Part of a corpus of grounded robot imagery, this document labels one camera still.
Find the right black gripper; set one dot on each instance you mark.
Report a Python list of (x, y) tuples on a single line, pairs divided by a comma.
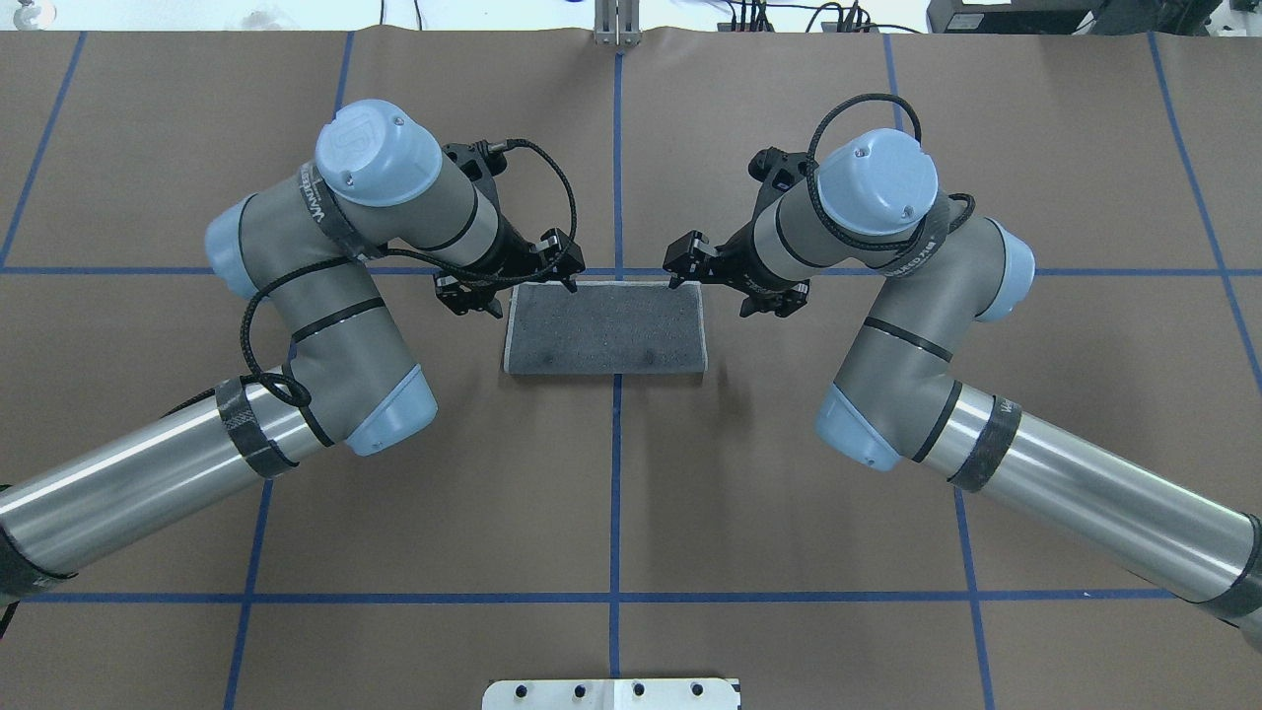
[(736, 260)]

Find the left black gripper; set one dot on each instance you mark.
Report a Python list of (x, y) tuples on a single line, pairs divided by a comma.
[(512, 251)]

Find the pink and grey towel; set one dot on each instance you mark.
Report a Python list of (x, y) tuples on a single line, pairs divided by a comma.
[(606, 328)]

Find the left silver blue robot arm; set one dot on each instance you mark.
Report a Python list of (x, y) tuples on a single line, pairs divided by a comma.
[(325, 362)]

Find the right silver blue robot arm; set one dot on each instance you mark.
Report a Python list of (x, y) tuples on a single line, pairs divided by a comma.
[(878, 200)]

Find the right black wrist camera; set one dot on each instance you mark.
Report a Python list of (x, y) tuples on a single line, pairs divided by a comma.
[(777, 170)]

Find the aluminium frame post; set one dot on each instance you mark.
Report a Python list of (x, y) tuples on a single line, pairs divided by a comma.
[(617, 22)]

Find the white camera stand pedestal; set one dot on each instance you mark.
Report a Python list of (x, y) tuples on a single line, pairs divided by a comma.
[(614, 693)]

